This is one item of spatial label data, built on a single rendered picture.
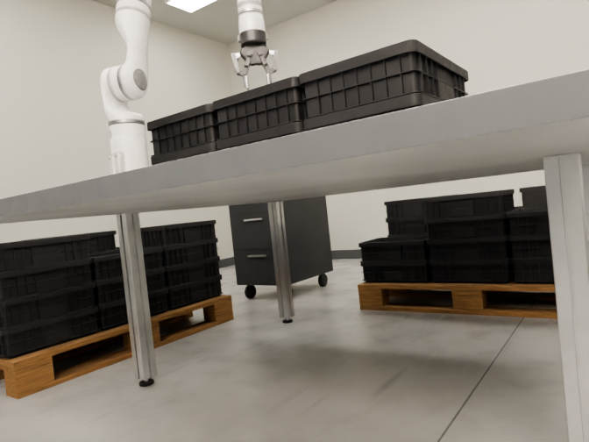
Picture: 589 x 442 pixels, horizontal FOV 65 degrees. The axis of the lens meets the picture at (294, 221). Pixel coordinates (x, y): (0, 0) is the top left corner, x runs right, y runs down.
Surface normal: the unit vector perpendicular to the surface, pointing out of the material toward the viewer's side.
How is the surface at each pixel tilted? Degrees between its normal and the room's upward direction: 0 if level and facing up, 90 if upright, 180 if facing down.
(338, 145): 90
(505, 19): 90
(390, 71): 90
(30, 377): 90
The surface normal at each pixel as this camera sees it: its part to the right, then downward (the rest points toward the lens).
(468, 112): -0.58, 0.08
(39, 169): 0.81, -0.07
